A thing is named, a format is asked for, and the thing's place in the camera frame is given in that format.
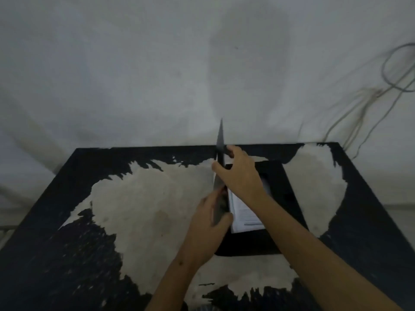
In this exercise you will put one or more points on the person's right forearm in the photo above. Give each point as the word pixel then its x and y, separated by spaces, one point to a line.
pixel 308 255

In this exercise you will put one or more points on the white printed booklet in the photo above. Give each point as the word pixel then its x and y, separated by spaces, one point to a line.
pixel 246 215

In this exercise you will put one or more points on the person's left thumb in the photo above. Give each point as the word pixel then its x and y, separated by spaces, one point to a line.
pixel 224 220

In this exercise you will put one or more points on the person's right hand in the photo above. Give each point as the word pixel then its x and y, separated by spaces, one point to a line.
pixel 241 178

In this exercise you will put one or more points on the person's left hand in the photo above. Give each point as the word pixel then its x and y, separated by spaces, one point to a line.
pixel 202 233

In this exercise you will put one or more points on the black open box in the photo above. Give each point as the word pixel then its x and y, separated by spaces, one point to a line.
pixel 278 191

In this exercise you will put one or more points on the person's right thumb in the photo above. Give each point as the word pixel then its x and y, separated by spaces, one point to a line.
pixel 218 170

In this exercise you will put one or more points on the person's left forearm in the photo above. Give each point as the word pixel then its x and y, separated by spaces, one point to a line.
pixel 173 283

